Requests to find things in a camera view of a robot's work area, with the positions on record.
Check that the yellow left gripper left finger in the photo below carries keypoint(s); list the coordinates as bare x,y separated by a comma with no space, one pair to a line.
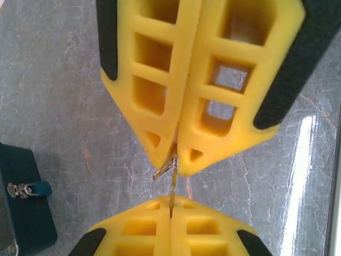
133,234

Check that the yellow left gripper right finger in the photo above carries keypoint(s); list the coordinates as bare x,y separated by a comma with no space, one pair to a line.
226,234

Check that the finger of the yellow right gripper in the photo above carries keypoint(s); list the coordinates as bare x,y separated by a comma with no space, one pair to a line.
125,88
261,53

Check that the dark teal painted box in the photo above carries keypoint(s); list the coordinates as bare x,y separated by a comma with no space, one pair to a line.
26,218

